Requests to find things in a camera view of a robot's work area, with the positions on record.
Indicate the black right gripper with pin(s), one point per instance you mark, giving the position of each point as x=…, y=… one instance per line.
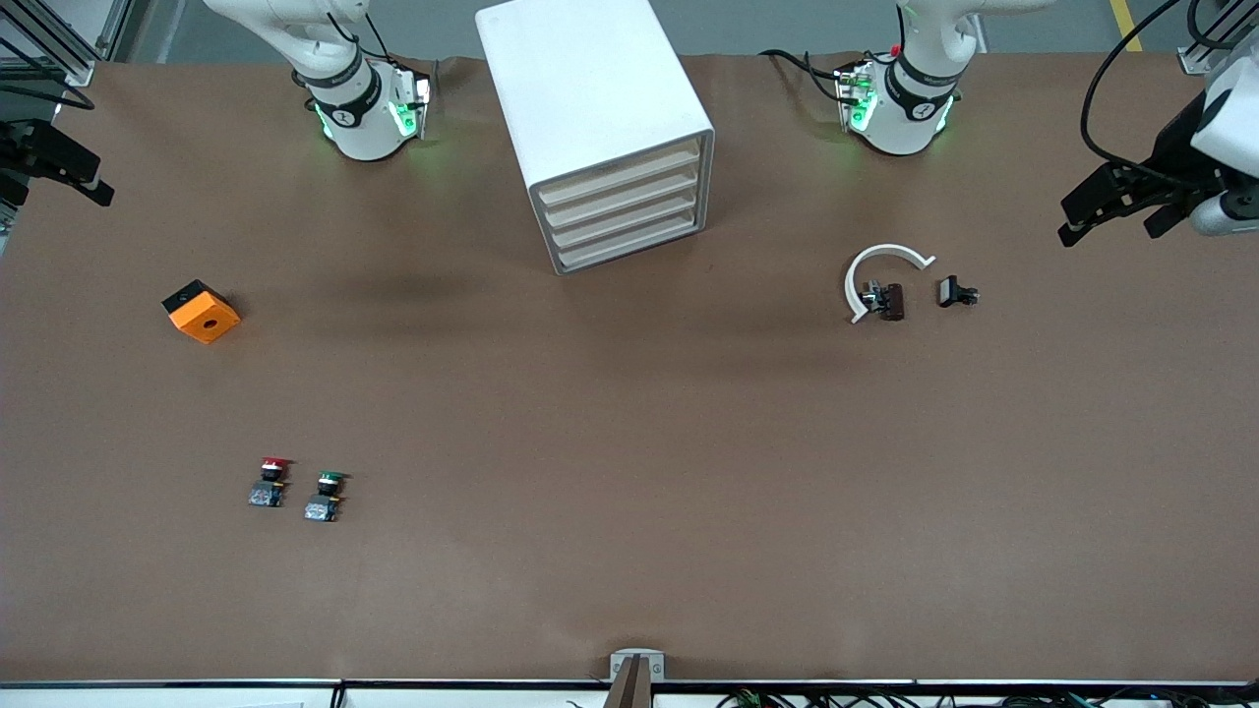
x=22, y=146

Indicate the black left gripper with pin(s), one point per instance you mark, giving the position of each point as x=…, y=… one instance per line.
x=1172, y=149

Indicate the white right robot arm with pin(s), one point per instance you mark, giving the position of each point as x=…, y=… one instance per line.
x=364, y=133

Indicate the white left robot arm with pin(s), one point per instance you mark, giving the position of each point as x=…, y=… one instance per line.
x=900, y=118

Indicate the orange box with hole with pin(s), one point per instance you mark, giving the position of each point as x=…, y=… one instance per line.
x=207, y=320

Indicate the aluminium frame profile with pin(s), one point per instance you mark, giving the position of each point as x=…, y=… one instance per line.
x=1195, y=61
x=74, y=71

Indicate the small black switch part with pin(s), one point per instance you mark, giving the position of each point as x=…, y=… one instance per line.
x=950, y=292

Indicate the dark brown switch block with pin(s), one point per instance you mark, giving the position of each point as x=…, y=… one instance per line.
x=891, y=302

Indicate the red push button switch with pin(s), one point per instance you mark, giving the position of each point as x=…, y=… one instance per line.
x=268, y=492

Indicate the green push button switch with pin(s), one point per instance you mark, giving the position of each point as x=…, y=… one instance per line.
x=322, y=506

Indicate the grey metal bracket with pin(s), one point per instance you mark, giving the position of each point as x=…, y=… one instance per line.
x=622, y=669

